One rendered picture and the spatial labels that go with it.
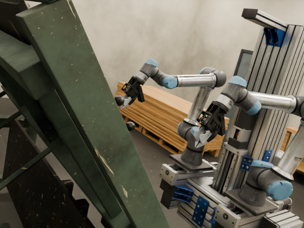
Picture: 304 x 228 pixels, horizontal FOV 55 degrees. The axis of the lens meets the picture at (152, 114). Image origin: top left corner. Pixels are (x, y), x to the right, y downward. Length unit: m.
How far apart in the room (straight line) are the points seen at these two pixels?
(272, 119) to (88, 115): 1.36
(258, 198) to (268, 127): 0.43
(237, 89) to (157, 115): 4.30
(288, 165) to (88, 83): 1.15
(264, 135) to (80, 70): 1.40
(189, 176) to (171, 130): 3.31
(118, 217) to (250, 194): 0.84
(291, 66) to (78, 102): 1.41
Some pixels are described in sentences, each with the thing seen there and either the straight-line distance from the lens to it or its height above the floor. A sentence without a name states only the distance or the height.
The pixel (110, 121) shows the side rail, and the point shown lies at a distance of 0.79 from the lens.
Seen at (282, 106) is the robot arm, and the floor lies 1.59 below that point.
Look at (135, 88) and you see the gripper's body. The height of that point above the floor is 1.45.
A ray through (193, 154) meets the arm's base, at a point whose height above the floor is 1.11.
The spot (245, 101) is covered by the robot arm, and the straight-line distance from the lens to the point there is 1.37.
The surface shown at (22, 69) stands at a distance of 0.73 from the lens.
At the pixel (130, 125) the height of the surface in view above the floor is 1.43.
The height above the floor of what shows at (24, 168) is 0.95.
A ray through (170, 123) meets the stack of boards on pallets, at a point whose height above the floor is 0.49.
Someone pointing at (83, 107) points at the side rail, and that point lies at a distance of 0.74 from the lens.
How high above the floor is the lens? 1.73
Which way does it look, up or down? 13 degrees down
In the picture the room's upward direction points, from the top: 14 degrees clockwise
